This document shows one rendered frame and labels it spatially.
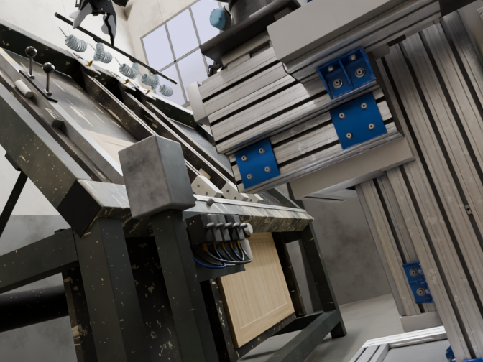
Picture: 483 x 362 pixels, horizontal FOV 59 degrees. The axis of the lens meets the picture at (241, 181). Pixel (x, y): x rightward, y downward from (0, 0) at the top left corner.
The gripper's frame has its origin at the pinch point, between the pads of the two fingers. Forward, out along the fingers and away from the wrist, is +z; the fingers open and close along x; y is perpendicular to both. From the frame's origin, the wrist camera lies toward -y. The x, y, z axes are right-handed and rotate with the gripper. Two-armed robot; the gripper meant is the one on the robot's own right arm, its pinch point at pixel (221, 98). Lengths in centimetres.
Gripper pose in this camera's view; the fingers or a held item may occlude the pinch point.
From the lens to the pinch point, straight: 190.4
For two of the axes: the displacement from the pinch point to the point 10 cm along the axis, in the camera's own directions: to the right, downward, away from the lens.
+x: -4.8, -0.6, -8.7
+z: -1.5, 9.9, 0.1
